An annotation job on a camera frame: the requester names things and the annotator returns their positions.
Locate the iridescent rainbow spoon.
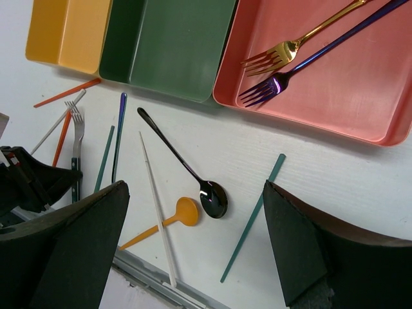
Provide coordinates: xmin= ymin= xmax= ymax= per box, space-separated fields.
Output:
xmin=111 ymin=93 xmax=127 ymax=183

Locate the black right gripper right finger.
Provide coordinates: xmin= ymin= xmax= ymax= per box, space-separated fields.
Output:
xmin=263 ymin=181 xmax=411 ymax=308

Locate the aluminium table front rail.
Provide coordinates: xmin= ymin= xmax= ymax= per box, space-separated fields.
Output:
xmin=111 ymin=250 xmax=222 ymax=308

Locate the yellow container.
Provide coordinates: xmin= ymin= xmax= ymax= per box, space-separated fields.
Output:
xmin=25 ymin=0 xmax=112 ymax=75

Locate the red container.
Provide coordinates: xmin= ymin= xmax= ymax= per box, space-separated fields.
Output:
xmin=213 ymin=1 xmax=411 ymax=146

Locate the teal chopstick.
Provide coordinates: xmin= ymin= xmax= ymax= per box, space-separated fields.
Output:
xmin=94 ymin=126 xmax=115 ymax=192
xmin=220 ymin=153 xmax=286 ymax=283

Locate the green container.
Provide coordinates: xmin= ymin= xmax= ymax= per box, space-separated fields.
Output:
xmin=98 ymin=1 xmax=236 ymax=103

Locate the black spoon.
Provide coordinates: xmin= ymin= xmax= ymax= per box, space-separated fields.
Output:
xmin=137 ymin=107 xmax=229 ymax=219

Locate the orange chopstick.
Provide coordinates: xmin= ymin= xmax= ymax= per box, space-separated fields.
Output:
xmin=33 ymin=78 xmax=102 ymax=108
xmin=52 ymin=111 xmax=71 ymax=167

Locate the purple fork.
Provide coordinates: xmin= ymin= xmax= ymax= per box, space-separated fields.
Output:
xmin=239 ymin=1 xmax=407 ymax=108

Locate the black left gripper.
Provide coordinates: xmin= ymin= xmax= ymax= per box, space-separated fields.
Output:
xmin=1 ymin=146 xmax=82 ymax=225

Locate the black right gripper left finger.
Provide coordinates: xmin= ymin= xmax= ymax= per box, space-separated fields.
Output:
xmin=1 ymin=181 xmax=129 ymax=308

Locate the orange plastic spoon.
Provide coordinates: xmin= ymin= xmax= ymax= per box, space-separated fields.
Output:
xmin=120 ymin=197 xmax=200 ymax=250

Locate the gold fork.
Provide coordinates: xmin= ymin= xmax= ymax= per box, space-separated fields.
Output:
xmin=240 ymin=0 xmax=368 ymax=77

